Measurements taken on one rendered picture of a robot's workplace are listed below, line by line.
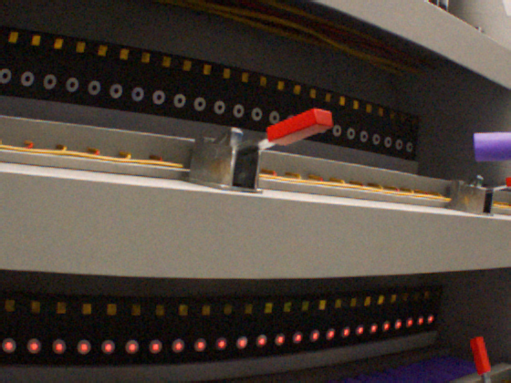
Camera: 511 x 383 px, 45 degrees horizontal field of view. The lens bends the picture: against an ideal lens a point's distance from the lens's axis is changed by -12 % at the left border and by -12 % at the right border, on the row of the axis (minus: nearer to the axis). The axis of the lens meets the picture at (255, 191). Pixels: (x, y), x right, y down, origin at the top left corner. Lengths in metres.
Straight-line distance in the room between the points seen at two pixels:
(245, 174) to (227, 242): 0.04
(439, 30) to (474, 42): 0.07
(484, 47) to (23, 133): 0.48
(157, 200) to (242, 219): 0.05
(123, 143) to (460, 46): 0.37
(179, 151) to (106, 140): 0.05
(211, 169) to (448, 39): 0.32
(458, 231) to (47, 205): 0.33
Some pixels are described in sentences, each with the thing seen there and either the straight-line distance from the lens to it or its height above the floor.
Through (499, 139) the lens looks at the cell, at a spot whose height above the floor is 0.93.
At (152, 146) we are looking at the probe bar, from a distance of 0.39.
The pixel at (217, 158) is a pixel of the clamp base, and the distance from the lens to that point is 0.37.
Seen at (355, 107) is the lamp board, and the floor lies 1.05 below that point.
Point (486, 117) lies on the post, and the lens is 0.77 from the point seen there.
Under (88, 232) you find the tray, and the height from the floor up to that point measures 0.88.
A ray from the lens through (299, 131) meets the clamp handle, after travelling 0.33.
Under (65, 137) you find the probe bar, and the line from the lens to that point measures 0.36.
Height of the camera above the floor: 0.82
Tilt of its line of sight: 13 degrees up
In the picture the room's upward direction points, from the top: 6 degrees counter-clockwise
